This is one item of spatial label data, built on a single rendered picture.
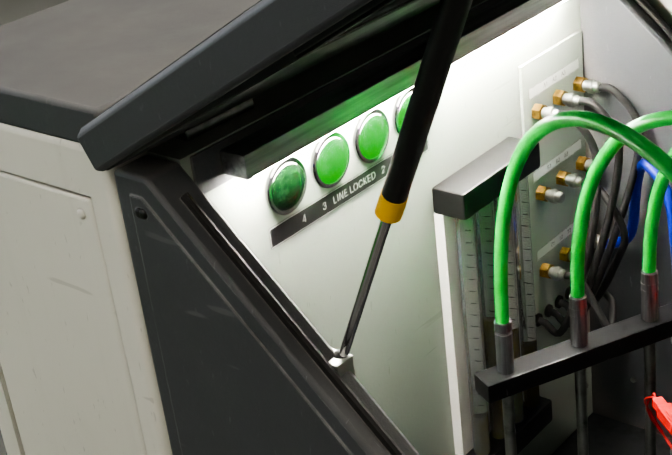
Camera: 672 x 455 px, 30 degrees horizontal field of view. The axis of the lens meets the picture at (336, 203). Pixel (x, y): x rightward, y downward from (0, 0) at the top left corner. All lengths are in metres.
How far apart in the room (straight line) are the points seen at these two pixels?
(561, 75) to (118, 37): 0.53
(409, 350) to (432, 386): 0.07
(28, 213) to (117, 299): 0.12
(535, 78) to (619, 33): 0.12
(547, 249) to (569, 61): 0.22
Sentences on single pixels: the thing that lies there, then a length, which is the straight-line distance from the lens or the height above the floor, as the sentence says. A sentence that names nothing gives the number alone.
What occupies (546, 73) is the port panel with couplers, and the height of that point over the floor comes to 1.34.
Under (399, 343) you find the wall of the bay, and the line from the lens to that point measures 1.28.
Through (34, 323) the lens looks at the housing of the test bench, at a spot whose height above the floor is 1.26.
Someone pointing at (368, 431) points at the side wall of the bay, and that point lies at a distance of 0.94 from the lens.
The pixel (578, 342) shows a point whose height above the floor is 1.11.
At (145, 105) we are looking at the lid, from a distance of 0.90.
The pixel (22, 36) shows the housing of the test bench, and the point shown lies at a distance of 1.21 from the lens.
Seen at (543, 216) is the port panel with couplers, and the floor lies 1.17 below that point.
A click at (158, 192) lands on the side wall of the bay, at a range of 0.97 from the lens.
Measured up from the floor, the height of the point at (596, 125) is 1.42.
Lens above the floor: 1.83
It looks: 25 degrees down
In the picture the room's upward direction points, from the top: 7 degrees counter-clockwise
